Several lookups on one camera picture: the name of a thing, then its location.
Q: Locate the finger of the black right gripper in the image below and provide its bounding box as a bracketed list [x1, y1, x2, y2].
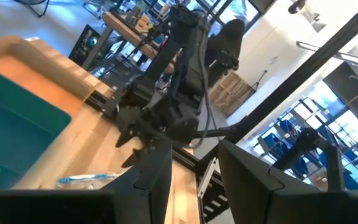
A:
[115, 105, 144, 149]
[121, 133, 167, 169]

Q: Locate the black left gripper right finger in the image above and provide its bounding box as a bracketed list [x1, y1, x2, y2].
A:
[218, 139, 332, 224]

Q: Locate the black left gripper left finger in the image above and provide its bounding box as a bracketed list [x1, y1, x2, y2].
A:
[101, 140, 174, 224]

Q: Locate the wooden crate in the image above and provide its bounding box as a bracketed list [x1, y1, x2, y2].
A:
[208, 70, 258, 116]

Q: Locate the blue toothbrush in clear wrapper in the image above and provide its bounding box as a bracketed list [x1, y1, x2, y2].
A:
[55, 172, 122, 190]

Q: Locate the blue storage rack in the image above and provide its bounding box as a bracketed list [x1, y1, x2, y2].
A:
[256, 80, 358, 191]

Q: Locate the black printed box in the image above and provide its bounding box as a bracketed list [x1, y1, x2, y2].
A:
[68, 24, 103, 67]

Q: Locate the black jointed stand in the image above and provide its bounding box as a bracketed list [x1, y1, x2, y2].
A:
[273, 127, 345, 192]

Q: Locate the wooden desk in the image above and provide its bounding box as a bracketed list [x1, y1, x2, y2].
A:
[82, 11, 176, 74]

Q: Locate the person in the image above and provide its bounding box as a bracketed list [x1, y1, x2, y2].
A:
[204, 18, 247, 88]

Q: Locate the orange plastic bin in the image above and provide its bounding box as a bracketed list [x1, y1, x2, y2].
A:
[0, 35, 115, 116]

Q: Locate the dark blue plastic bin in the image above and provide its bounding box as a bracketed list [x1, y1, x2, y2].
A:
[0, 62, 73, 190]

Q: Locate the metal handrail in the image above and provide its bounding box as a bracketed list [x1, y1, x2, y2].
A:
[296, 40, 358, 70]

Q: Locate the black rig frame post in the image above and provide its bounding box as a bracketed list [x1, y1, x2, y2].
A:
[194, 0, 358, 170]

